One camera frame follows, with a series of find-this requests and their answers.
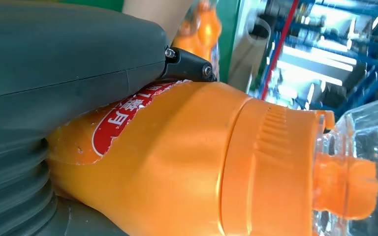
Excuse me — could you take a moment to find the blue metal rack frame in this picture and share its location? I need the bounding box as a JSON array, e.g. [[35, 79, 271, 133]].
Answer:
[[267, 0, 378, 118]]

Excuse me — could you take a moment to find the red pole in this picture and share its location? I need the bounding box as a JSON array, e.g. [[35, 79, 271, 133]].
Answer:
[[260, 0, 301, 102]]

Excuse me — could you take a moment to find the open cardboard box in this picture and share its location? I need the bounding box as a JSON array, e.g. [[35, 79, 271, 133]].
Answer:
[[228, 18, 272, 93]]

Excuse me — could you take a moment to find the orange bottle with clear cap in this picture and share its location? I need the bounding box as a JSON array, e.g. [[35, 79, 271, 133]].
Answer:
[[171, 0, 223, 82], [45, 80, 378, 236]]

